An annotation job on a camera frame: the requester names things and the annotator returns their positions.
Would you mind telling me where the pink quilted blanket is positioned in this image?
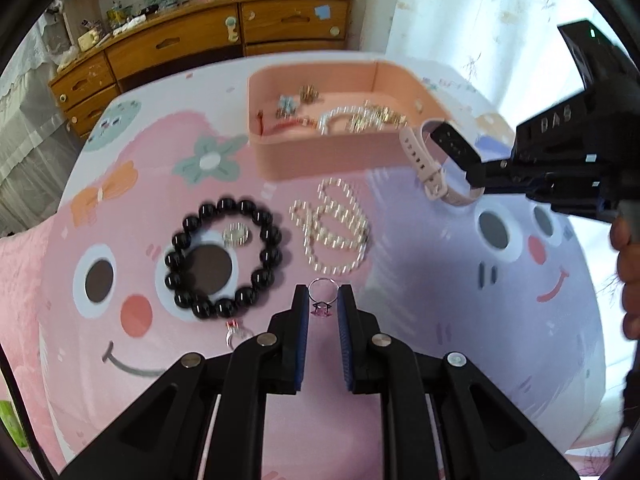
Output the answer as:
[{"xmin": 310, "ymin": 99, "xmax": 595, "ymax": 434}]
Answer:
[{"xmin": 1, "ymin": 219, "xmax": 65, "ymax": 469}]

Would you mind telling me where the white floral curtain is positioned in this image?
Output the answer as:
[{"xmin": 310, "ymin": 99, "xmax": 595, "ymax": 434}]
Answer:
[{"xmin": 344, "ymin": 0, "xmax": 640, "ymax": 411}]

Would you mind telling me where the white band smartwatch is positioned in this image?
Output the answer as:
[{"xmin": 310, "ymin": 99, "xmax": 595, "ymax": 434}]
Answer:
[{"xmin": 399, "ymin": 118, "xmax": 484, "ymax": 207}]

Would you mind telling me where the silver ring pink stone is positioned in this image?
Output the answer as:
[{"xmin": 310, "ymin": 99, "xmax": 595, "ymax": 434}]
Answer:
[{"xmin": 308, "ymin": 276, "xmax": 340, "ymax": 318}]

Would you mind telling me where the wooden desk with drawers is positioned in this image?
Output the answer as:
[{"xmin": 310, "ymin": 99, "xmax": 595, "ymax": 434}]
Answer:
[{"xmin": 49, "ymin": 0, "xmax": 352, "ymax": 140}]

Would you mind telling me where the small gold flower brooch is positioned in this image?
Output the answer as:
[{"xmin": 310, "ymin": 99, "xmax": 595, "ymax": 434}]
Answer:
[{"xmin": 298, "ymin": 84, "xmax": 319, "ymax": 105}]

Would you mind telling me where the round pearl bracelet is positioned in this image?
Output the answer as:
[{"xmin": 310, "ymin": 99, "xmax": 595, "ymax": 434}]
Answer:
[{"xmin": 316, "ymin": 104, "xmax": 371, "ymax": 137}]

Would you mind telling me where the yellow mug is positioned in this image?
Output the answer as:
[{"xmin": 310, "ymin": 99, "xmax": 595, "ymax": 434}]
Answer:
[{"xmin": 77, "ymin": 28, "xmax": 103, "ymax": 52}]

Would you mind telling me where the long pearl necklace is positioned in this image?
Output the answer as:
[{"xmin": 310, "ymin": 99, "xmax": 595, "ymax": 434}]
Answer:
[{"xmin": 288, "ymin": 175, "xmax": 372, "ymax": 276}]

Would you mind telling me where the pink plastic tray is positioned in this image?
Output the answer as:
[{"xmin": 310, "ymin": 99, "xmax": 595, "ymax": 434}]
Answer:
[{"xmin": 247, "ymin": 61, "xmax": 454, "ymax": 181}]

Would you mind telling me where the cartoon printed table mat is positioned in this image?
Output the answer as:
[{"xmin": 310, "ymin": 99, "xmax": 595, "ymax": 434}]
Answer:
[{"xmin": 38, "ymin": 53, "xmax": 603, "ymax": 466}]

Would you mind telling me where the black bead bracelet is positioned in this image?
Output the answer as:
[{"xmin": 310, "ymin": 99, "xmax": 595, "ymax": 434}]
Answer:
[{"xmin": 162, "ymin": 197, "xmax": 284, "ymax": 320}]

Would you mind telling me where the person right hand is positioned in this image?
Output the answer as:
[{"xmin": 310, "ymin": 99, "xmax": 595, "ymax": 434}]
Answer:
[{"xmin": 610, "ymin": 217, "xmax": 640, "ymax": 340}]

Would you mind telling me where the green tissue packet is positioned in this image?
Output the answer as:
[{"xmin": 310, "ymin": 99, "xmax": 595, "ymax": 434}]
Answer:
[{"xmin": 0, "ymin": 400, "xmax": 28, "ymax": 448}]

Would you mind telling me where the blue flower earring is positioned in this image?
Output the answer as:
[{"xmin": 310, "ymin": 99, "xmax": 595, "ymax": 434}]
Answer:
[{"xmin": 276, "ymin": 96, "xmax": 299, "ymax": 119}]

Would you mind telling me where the small oval silver pendant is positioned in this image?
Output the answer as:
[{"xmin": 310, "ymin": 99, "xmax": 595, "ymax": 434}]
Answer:
[{"xmin": 222, "ymin": 222, "xmax": 252, "ymax": 247}]

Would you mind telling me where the black cable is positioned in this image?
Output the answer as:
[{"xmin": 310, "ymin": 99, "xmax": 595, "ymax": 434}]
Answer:
[{"xmin": 0, "ymin": 346, "xmax": 59, "ymax": 480}]

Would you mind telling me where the white lace covered furniture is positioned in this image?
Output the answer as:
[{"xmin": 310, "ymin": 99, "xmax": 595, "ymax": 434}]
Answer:
[{"xmin": 1, "ymin": 12, "xmax": 80, "ymax": 235}]

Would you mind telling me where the silver ring red stone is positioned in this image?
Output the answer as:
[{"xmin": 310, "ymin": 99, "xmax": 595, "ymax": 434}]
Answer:
[{"xmin": 226, "ymin": 318, "xmax": 254, "ymax": 351}]

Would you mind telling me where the red string gold bracelet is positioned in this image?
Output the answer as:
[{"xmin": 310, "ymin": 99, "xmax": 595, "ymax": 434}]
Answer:
[{"xmin": 255, "ymin": 108, "xmax": 317, "ymax": 137}]

